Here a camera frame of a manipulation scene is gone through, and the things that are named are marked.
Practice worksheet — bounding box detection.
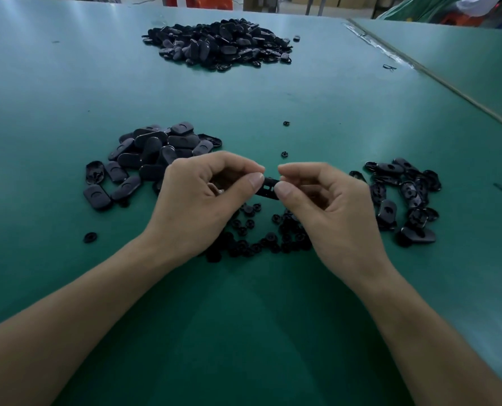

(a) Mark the person's right forearm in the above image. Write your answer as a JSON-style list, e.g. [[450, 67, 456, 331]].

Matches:
[[353, 268, 502, 406]]

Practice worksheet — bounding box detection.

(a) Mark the pile of small black buttons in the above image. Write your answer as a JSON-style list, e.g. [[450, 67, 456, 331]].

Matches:
[[202, 202, 313, 263]]

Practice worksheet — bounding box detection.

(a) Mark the small open cardboard box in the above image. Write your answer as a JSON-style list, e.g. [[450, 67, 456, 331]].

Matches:
[[243, 0, 280, 14]]

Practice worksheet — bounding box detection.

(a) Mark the person's left hand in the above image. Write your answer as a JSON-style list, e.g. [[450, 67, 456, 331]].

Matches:
[[141, 151, 266, 266]]

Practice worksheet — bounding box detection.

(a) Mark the person's left forearm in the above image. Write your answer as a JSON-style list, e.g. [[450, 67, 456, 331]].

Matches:
[[0, 234, 184, 406]]

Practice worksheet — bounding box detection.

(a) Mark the green striped bag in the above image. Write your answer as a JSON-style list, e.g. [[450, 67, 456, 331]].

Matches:
[[378, 0, 465, 24]]

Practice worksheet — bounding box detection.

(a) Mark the person's right hand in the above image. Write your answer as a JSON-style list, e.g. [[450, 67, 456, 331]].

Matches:
[[274, 161, 396, 294]]

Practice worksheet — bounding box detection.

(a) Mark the pile of black oval shells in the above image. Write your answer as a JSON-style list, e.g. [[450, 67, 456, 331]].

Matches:
[[349, 158, 443, 248]]

